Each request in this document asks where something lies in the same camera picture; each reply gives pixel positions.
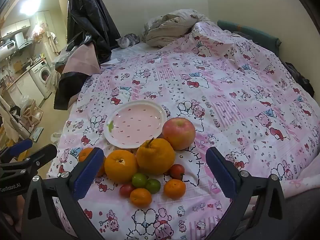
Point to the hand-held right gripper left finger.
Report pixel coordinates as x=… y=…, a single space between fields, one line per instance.
x=87 y=173

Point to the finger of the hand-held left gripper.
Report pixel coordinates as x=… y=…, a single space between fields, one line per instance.
x=18 y=146
x=43 y=153

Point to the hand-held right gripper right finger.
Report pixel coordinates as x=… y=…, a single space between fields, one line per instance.
x=221 y=173

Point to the small tangerine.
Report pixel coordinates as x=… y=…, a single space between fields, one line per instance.
x=86 y=155
x=140 y=197
x=174 y=188

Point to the large round orange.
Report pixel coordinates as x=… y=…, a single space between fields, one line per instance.
x=120 y=166

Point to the red cherry tomato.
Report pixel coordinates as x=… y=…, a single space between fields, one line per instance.
x=127 y=190
x=177 y=171

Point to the small green fruit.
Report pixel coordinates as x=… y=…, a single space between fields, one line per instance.
x=153 y=185
x=139 y=180

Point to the red apple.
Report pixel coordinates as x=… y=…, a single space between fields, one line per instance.
x=178 y=133

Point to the large orange with pointed stem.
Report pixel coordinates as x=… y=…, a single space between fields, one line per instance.
x=155 y=157

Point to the pink strawberry-print plate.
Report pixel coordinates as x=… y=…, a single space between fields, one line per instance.
x=136 y=123

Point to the white washing machine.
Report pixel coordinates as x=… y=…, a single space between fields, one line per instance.
x=42 y=78

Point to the pink cartoon printed blanket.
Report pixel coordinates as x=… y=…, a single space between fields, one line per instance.
x=212 y=92

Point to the pink and black cloth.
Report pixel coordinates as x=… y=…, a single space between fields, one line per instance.
x=77 y=67

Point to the white water heater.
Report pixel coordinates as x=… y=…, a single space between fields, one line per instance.
x=7 y=46

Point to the silver range hood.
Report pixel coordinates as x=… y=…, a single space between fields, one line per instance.
x=23 y=40

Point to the dark clothes pile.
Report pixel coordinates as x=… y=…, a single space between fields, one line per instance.
x=300 y=77

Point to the grey tabby cat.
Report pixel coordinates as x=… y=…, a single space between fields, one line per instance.
x=126 y=40

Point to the black plastic sheet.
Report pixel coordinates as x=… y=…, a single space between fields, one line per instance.
x=92 y=22

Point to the teal headboard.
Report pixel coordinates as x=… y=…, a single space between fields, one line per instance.
x=255 y=33

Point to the crumpled beige duvet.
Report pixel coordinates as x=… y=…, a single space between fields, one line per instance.
x=170 y=27

